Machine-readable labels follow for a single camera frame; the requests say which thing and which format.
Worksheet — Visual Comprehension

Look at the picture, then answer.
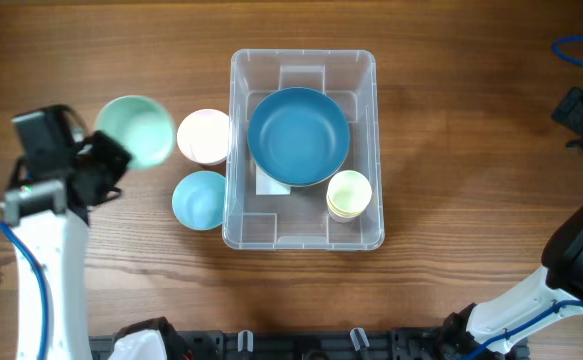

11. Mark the mint green small bowl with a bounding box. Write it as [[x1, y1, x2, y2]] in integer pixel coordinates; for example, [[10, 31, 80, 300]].
[[96, 95, 176, 170]]

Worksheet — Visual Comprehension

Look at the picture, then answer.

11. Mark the light blue small bowl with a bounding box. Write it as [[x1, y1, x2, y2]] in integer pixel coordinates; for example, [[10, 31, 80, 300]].
[[172, 170, 226, 231]]

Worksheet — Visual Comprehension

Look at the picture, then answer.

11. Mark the pale pink small bowl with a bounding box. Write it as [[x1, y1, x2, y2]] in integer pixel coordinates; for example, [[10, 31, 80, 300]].
[[176, 109, 230, 166]]

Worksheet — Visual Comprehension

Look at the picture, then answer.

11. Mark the dark blue bowl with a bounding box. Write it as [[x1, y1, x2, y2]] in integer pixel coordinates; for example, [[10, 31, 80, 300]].
[[247, 87, 351, 187]]

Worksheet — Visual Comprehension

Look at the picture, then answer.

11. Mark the clear plastic storage container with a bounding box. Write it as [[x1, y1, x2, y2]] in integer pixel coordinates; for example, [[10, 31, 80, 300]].
[[222, 49, 385, 251]]

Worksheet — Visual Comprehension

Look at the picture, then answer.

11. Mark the cream plastic cup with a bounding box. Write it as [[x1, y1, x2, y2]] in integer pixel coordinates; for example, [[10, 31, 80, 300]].
[[326, 170, 373, 212]]

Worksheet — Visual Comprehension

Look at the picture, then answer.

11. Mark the pink plastic cup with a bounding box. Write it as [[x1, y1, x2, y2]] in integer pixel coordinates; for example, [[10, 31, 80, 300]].
[[328, 208, 359, 223]]

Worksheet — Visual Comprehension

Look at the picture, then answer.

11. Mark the yellow plastic cup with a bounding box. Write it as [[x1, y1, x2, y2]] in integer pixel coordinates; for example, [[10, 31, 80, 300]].
[[326, 198, 366, 219]]

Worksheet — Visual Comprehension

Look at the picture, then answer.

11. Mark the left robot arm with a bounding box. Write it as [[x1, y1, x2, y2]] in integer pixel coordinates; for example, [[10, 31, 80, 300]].
[[0, 97, 175, 359]]

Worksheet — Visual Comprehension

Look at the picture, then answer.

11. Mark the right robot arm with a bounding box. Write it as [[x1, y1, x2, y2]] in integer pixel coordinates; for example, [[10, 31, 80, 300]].
[[436, 87, 583, 359]]

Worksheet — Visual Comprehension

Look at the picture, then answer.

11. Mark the white label in container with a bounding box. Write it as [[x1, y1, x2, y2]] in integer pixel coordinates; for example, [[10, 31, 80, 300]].
[[255, 166, 291, 196]]

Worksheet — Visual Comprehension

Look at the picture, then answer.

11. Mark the left blue cable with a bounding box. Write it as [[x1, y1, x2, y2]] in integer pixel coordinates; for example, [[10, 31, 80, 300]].
[[0, 219, 51, 360]]

